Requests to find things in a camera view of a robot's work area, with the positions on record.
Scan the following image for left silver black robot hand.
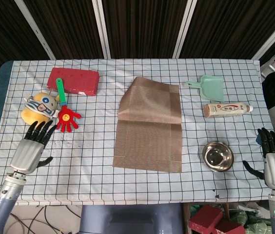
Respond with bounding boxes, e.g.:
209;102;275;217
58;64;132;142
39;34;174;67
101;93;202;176
10;120;58;175

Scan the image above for stainless steel bowl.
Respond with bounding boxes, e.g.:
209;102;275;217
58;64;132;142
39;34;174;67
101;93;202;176
202;141;235;173

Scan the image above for brown woven placemat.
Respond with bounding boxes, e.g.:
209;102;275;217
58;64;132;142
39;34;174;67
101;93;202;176
112;77;182;173

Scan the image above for yellow plush toy striped cap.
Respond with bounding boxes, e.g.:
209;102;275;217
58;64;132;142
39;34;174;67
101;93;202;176
21;91;60;125

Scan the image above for green patterned cloth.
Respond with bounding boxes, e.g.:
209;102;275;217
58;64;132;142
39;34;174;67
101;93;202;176
235;209;261;234

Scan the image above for plain red brick block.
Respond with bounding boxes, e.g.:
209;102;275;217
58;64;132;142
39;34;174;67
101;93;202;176
214;219;247;234
188;204;224;234

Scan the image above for beige drink bottle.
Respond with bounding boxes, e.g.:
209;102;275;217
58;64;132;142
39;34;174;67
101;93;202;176
203;102;254;119

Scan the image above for red brick block with sticker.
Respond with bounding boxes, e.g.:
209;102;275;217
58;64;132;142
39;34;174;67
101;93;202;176
46;67;100;97

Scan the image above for mint green plastic dustpan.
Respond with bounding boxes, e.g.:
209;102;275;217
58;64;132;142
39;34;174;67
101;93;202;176
185;75;225;102

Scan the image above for blue-grey robot torso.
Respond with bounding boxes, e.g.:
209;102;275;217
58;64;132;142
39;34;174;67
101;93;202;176
79;203;184;234

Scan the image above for white black grid tablecloth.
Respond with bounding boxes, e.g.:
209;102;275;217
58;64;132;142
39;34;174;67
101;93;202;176
0;59;275;207

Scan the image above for red hand clapper green handle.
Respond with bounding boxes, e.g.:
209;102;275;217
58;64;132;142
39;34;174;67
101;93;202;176
55;78;82;134

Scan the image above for black floor cable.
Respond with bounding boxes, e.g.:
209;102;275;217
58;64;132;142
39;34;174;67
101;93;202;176
18;206;82;234

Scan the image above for white partition frame post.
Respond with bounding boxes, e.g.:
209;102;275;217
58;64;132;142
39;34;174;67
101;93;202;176
173;0;198;59
14;0;56;60
251;14;275;61
92;0;111;59

